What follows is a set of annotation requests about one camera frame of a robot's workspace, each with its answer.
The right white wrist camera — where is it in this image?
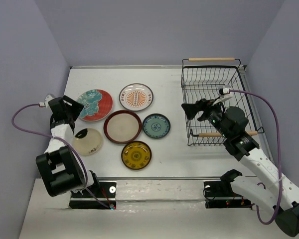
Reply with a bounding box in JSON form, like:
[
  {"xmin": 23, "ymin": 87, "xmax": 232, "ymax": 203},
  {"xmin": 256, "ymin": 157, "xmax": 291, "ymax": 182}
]
[{"xmin": 213, "ymin": 85, "xmax": 233, "ymax": 106}]

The blue white floral small plate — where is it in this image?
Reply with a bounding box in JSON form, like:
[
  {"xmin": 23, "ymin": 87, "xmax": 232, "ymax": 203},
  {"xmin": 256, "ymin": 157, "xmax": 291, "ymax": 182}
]
[{"xmin": 143, "ymin": 113, "xmax": 171, "ymax": 139}]

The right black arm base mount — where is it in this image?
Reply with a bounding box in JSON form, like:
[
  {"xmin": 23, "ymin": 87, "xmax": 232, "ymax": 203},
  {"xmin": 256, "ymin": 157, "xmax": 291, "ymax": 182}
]
[{"xmin": 203, "ymin": 181, "xmax": 254, "ymax": 209}]

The black wire dish rack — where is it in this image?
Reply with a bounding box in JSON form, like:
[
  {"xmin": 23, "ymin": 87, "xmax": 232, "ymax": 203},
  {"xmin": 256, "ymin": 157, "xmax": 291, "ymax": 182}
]
[{"xmin": 181, "ymin": 57, "xmax": 265, "ymax": 146}]

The dark red rimmed beige plate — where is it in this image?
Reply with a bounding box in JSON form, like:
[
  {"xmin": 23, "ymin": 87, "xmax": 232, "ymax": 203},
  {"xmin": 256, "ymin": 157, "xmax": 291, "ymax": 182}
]
[{"xmin": 103, "ymin": 110, "xmax": 142, "ymax": 144}]

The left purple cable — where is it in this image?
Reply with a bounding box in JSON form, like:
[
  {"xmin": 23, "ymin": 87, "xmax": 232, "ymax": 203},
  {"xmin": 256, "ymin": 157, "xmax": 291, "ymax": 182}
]
[{"xmin": 11, "ymin": 104, "xmax": 113, "ymax": 209}]

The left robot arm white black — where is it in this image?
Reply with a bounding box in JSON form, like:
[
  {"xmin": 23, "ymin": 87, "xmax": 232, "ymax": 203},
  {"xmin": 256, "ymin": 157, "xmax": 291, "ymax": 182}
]
[{"xmin": 36, "ymin": 94, "xmax": 101, "ymax": 197}]

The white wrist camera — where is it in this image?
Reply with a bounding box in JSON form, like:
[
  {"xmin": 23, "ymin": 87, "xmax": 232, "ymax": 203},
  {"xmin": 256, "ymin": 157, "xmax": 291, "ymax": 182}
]
[
  {"xmin": 213, "ymin": 85, "xmax": 233, "ymax": 106},
  {"xmin": 39, "ymin": 94, "xmax": 55, "ymax": 109}
]

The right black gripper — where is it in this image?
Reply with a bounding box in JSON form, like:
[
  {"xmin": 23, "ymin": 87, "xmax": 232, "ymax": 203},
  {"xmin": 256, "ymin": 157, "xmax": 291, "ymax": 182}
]
[{"xmin": 181, "ymin": 96, "xmax": 230, "ymax": 138}]

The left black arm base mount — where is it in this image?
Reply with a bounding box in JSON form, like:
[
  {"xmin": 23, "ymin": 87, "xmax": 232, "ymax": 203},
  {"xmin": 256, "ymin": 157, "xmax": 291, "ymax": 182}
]
[{"xmin": 69, "ymin": 180, "xmax": 117, "ymax": 210}]

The purple cable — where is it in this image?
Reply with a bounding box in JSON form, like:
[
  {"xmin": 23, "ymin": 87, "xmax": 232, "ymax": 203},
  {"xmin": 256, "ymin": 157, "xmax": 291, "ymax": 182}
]
[
  {"xmin": 230, "ymin": 89, "xmax": 283, "ymax": 225},
  {"xmin": 11, "ymin": 104, "xmax": 113, "ymax": 209}
]

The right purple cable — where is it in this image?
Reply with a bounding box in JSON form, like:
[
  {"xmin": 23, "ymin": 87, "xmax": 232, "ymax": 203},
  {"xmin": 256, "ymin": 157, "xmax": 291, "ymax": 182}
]
[{"xmin": 230, "ymin": 89, "xmax": 283, "ymax": 225}]

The yellow black patterned plate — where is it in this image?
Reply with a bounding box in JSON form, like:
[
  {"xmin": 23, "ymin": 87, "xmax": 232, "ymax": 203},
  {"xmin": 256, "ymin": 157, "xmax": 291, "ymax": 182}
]
[{"xmin": 121, "ymin": 140, "xmax": 152, "ymax": 170}]

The red teal floral plate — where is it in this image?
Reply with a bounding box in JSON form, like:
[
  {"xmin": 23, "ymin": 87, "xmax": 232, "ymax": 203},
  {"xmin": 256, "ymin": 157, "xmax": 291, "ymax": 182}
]
[{"xmin": 77, "ymin": 89, "xmax": 113, "ymax": 122}]

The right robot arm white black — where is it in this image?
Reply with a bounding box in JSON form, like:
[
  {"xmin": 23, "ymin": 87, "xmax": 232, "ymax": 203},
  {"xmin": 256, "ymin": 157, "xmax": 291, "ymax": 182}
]
[{"xmin": 181, "ymin": 99, "xmax": 299, "ymax": 237}]

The white plate orange sunburst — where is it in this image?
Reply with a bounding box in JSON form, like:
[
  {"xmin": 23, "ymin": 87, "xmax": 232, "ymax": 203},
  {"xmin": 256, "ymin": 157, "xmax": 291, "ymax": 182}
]
[{"xmin": 119, "ymin": 83, "xmax": 154, "ymax": 112}]

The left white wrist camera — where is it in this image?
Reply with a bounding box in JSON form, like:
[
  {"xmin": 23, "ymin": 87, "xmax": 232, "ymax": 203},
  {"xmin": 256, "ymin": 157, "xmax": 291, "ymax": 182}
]
[{"xmin": 39, "ymin": 94, "xmax": 55, "ymax": 109}]

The cream translucent plate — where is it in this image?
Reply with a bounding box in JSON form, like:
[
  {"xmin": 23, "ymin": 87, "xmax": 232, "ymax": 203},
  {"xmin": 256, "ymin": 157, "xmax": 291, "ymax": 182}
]
[{"xmin": 72, "ymin": 128, "xmax": 103, "ymax": 156}]

